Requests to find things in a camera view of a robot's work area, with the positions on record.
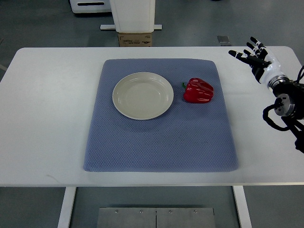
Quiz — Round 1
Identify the cardboard box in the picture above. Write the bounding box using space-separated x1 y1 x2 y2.
118 33 152 47

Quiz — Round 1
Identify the small grey floor plate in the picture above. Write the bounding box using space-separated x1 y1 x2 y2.
217 36 230 44

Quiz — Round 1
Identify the white pedestal column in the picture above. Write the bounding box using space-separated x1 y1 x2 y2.
110 0 155 33

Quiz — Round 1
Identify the cream ceramic plate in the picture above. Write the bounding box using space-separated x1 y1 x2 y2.
112 72 174 120

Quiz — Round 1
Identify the white table leg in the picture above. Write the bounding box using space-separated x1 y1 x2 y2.
57 187 76 228
232 186 252 228

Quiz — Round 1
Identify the red bell pepper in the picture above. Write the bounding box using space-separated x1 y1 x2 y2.
182 78 214 104

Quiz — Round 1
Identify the blue textured mat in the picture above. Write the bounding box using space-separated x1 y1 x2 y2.
83 59 238 172

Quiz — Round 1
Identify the right white table leg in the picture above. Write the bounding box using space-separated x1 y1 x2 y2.
232 186 252 228

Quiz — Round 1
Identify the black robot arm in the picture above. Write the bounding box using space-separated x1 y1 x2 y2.
263 68 304 152

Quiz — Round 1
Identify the white machine with slot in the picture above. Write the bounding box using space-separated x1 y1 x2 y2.
69 0 111 14

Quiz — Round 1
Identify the left white table leg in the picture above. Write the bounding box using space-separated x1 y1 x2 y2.
57 187 76 228

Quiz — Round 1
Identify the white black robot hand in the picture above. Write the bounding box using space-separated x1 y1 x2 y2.
228 37 284 85

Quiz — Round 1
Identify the grey metal floor plate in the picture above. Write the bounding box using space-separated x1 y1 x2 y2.
97 208 216 228

